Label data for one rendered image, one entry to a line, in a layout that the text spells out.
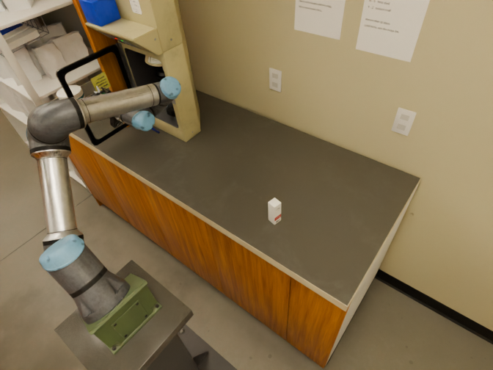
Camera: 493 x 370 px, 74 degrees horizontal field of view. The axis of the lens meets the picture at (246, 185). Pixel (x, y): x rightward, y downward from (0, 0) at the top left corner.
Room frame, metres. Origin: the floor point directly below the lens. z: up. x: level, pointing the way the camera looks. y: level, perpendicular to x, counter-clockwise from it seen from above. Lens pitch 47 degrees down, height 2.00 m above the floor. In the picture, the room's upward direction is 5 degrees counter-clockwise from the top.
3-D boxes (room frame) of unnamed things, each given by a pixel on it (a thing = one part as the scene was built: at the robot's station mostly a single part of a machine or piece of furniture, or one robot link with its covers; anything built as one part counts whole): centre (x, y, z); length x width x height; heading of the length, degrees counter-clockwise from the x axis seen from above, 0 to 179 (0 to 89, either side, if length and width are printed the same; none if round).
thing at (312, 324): (1.37, 0.23, 0.45); 2.05 x 0.67 x 0.90; 48
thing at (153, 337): (0.44, 0.44, 0.92); 0.32 x 0.32 x 0.04; 48
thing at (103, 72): (1.41, 0.63, 1.19); 0.30 x 0.01 x 0.40; 138
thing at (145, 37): (1.39, 0.45, 1.46); 0.32 x 0.12 x 0.10; 48
